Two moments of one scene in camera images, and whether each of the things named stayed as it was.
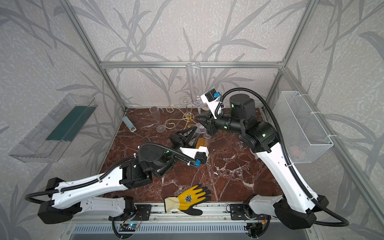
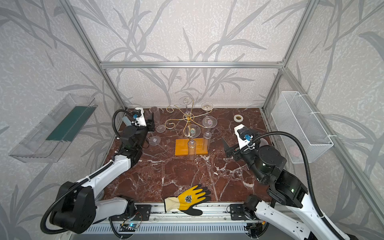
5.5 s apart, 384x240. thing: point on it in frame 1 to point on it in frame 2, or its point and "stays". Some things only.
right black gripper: x=210 y=123 to x=235 y=150
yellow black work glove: x=186 y=200 stays
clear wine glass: x=155 y=112 stays
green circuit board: x=127 y=227 stays
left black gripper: x=178 y=144 to x=148 y=124
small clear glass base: x=194 y=71 to x=153 y=140
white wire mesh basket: x=305 y=137 stays
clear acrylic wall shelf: x=49 y=138 stays
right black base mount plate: x=237 y=212 stays
